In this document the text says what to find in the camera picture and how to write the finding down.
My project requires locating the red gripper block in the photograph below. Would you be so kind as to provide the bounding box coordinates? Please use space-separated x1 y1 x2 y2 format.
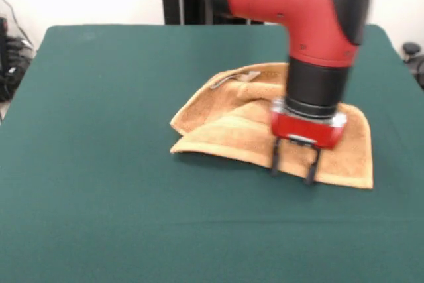
269 98 348 186

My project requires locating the tan terry towel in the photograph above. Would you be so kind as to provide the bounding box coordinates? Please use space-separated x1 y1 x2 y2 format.
169 62 374 190

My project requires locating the grey office chair base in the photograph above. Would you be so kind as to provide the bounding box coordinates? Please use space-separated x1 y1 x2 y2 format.
401 42 424 91

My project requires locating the dark green table cloth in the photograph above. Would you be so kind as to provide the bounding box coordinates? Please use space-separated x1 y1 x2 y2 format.
0 23 424 283

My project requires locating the black equipment pile with cables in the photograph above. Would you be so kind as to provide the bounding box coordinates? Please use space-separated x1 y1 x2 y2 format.
0 17 36 103

